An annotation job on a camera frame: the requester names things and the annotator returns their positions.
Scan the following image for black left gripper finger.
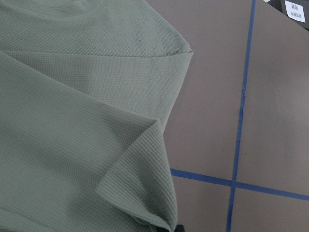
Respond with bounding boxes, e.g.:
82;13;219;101
175;224;184;232

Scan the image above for olive green long-sleeve shirt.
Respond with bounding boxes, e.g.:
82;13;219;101
0;0;193;232

